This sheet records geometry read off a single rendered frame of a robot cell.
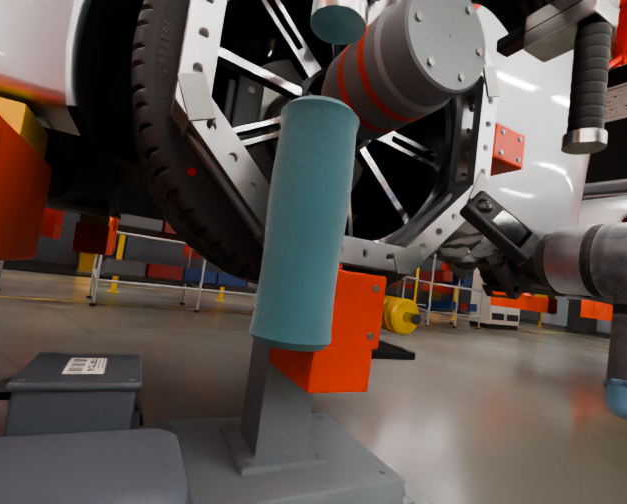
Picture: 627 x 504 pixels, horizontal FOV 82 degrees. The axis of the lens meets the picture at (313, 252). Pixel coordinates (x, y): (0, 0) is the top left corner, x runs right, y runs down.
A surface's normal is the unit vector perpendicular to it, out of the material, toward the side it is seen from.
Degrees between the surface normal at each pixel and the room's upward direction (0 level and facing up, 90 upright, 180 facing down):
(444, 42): 90
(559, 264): 107
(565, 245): 76
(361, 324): 90
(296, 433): 90
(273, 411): 90
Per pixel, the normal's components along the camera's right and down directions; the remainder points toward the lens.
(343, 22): -0.14, 0.99
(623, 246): -0.84, -0.34
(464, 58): 0.44, 0.00
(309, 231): 0.11, -0.01
